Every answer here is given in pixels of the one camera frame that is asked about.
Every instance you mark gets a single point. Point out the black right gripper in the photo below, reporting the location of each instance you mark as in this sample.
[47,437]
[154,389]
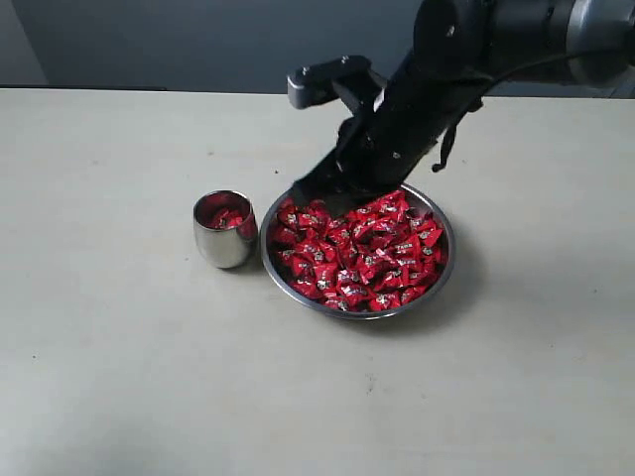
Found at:
[380,148]

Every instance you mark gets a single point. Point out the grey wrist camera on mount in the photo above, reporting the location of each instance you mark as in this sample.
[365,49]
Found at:
[349,79]

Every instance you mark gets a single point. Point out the stainless steel cup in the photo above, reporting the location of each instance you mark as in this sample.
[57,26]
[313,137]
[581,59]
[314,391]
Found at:
[226,249]

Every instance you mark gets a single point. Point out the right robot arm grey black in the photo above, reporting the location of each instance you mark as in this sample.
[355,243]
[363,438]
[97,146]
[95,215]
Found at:
[460,51]

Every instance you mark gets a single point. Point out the pile of red wrapped candies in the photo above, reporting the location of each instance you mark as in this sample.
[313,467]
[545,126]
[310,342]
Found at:
[362,258]

